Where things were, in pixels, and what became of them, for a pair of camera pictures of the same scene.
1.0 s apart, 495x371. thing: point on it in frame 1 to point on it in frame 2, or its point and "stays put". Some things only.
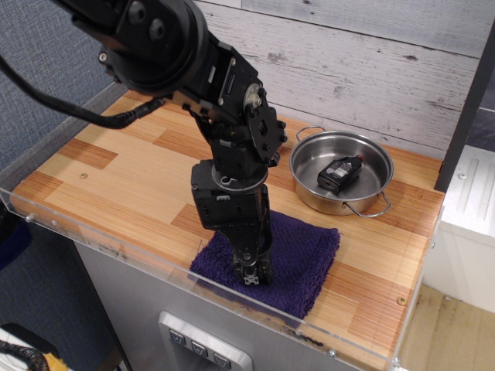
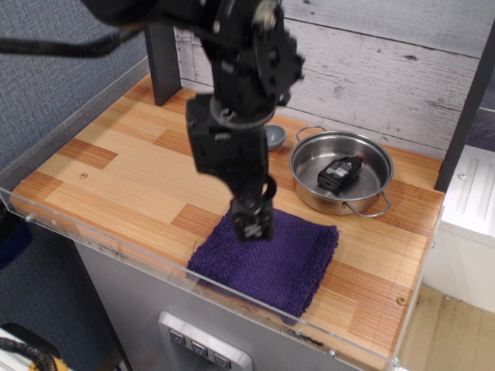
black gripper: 241,216 to 228,140
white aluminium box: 460,258 stays put
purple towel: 303,256 stays put
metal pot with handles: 338,172 stays put
